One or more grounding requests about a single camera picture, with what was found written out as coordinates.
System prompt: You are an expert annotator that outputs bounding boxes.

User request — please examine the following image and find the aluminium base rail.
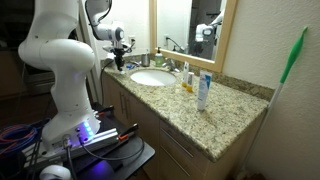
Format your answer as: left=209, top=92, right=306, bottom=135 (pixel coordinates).
left=23, top=128, right=121, bottom=165

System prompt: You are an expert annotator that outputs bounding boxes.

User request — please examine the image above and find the short white yellow-capped tube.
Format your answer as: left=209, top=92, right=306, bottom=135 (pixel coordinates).
left=185, top=71, right=195, bottom=93

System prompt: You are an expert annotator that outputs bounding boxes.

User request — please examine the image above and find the black orange clamp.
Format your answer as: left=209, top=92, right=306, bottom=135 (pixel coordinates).
left=117, top=123, right=140, bottom=142
left=94, top=104, right=115, bottom=118

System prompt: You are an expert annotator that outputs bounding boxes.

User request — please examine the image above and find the metal cabinet door handle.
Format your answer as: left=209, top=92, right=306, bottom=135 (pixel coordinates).
left=123, top=94, right=131, bottom=121
left=119, top=91, right=125, bottom=115

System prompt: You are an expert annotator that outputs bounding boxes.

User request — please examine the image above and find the green handled broom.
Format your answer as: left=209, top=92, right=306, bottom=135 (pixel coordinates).
left=233, top=25, right=309, bottom=180

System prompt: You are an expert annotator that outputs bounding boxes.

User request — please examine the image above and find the large white blue lotion tube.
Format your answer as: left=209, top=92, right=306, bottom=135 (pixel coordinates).
left=196, top=69, right=213, bottom=112

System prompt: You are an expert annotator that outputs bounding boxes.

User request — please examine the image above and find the chrome sink faucet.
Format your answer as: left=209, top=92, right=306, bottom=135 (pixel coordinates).
left=162, top=57, right=181, bottom=74

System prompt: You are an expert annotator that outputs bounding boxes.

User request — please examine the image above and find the green soap pump bottle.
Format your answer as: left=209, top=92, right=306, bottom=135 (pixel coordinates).
left=153, top=46, right=165, bottom=68

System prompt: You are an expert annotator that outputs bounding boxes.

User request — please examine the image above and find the white oval sink basin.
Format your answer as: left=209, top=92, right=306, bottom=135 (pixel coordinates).
left=129, top=68, right=178, bottom=87

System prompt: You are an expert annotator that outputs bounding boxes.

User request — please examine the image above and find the metal cup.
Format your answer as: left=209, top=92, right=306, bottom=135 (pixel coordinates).
left=140, top=52, right=151, bottom=68

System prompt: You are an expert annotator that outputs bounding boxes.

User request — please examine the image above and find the white wall outlet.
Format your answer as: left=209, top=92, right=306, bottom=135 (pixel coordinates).
left=128, top=34, right=137, bottom=47

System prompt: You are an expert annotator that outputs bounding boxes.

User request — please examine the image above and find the wood framed wall mirror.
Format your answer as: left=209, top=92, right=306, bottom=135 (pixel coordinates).
left=148, top=0, right=239, bottom=73

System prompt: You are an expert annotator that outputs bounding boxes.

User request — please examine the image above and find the blue red cable coil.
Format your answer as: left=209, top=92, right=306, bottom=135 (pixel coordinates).
left=0, top=123, right=40, bottom=157

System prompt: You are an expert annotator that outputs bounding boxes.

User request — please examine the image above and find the black looped base cable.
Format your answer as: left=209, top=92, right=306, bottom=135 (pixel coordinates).
left=79, top=134, right=145, bottom=162

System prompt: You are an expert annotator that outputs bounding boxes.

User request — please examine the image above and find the metal drawer handle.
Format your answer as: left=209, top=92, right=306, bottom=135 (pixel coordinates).
left=160, top=128, right=195, bottom=159
left=160, top=145, right=188, bottom=178

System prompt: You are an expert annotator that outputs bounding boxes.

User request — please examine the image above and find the black straight base cable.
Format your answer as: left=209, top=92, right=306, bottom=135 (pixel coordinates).
left=63, top=135, right=80, bottom=180

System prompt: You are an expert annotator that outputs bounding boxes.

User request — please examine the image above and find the wooden vanity cabinet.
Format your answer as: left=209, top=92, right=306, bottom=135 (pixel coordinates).
left=101, top=71, right=268, bottom=180

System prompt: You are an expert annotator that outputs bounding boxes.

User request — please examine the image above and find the black robot cart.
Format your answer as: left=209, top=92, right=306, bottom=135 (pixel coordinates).
left=0, top=102, right=156, bottom=180

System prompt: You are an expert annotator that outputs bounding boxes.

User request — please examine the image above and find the white round dome object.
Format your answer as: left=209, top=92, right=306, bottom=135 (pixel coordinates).
left=39, top=164, right=73, bottom=180

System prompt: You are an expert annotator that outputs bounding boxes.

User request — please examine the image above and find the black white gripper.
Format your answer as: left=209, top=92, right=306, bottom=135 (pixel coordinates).
left=112, top=41, right=127, bottom=72

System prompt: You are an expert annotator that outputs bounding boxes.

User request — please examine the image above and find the thin black power cable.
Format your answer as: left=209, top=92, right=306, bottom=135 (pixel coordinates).
left=99, top=59, right=115, bottom=105

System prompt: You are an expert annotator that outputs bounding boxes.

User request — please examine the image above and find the blue toothbrush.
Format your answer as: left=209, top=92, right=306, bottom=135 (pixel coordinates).
left=126, top=61, right=142, bottom=70

